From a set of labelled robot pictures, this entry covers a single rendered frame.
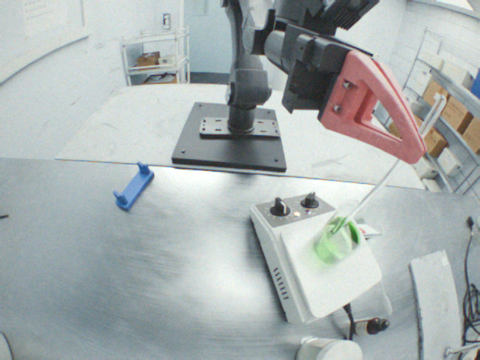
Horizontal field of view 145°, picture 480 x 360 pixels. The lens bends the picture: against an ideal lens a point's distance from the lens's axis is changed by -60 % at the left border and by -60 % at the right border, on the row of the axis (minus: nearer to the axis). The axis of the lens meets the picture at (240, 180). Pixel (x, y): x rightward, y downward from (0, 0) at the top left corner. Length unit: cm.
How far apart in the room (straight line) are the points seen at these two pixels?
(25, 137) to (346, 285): 159
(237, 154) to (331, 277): 30
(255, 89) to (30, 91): 143
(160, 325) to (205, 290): 9
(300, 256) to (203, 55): 303
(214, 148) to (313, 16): 33
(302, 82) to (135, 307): 34
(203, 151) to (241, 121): 11
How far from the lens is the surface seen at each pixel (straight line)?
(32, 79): 157
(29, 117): 153
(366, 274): 27
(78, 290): 38
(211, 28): 304
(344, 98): 16
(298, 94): 15
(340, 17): 19
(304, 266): 23
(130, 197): 38
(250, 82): 38
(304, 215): 29
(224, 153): 41
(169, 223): 34
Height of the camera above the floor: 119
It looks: 49 degrees down
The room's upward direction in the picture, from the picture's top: 8 degrees clockwise
